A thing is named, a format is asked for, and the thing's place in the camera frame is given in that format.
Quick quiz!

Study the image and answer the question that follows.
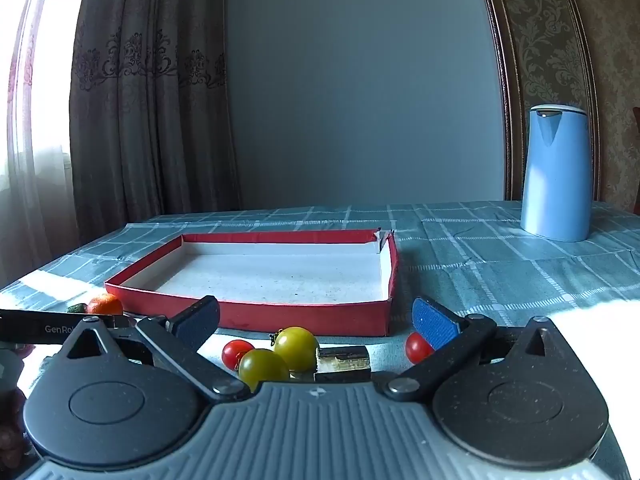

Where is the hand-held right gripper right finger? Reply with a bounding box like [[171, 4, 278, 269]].
[[372, 296, 576, 403]]

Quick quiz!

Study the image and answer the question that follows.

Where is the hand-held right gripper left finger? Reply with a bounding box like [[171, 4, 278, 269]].
[[60, 295, 251, 403]]

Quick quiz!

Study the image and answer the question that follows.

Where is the red cherry tomato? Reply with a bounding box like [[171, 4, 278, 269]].
[[221, 339, 256, 372], [405, 331, 435, 365]]

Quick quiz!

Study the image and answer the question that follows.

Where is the small orange mandarin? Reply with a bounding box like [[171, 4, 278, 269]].
[[86, 293, 124, 317]]

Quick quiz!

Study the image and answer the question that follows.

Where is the red cardboard box tray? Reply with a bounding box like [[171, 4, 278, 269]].
[[104, 228, 399, 337]]

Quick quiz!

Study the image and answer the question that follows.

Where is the yellow-green tomato with stem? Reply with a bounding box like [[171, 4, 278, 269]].
[[270, 326, 321, 373]]

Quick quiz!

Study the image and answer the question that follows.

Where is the teal checkered tablecloth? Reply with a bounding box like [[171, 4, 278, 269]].
[[0, 200, 640, 480]]

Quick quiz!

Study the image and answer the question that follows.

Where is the white sheer curtain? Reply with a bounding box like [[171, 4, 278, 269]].
[[0, 0, 93, 291]]

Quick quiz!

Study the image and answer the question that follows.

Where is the blue electric kettle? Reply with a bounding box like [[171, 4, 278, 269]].
[[520, 104, 593, 242]]

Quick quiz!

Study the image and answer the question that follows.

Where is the brown patterned curtain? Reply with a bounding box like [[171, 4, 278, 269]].
[[67, 0, 242, 248]]

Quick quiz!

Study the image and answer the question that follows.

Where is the wooden wall moulding frame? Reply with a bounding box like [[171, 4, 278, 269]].
[[472, 0, 601, 203]]

